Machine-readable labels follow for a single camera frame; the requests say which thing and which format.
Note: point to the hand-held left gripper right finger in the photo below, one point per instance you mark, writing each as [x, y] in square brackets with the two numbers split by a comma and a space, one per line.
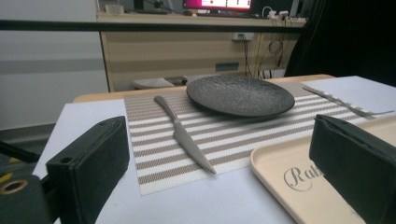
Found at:
[358, 161]

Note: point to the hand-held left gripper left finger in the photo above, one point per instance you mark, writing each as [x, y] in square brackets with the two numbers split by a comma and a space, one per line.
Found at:
[90, 161]

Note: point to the silver fork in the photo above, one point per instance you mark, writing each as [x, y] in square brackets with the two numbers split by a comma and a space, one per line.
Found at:
[336, 100]

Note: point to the beige plastic tray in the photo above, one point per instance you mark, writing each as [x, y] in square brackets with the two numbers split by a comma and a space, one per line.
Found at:
[280, 165]

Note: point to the silver table knife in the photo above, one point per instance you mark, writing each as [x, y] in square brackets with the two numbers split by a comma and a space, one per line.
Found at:
[183, 137]

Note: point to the office chair base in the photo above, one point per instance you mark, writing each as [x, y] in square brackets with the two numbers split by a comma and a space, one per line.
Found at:
[152, 83]

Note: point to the white partition panel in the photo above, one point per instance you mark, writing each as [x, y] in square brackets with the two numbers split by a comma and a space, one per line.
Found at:
[46, 62]

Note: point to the black curtain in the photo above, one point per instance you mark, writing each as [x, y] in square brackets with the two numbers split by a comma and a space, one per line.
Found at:
[358, 37]

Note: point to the striped beige placemat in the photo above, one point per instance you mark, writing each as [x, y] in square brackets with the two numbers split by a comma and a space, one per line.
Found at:
[224, 140]

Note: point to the light wooden desk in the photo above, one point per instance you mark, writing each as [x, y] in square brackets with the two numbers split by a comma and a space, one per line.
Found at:
[171, 53]

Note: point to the small clear container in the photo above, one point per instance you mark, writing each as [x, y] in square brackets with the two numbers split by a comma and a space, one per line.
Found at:
[114, 8]

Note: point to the white power strip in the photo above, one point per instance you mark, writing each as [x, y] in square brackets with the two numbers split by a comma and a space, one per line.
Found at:
[277, 14]

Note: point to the computer monitor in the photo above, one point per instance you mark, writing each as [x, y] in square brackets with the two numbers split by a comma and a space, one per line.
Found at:
[218, 3]

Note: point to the black frame bar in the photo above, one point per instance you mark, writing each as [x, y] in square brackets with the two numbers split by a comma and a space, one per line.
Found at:
[62, 25]

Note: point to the white wall socket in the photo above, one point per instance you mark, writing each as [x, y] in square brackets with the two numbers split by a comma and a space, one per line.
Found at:
[243, 36]

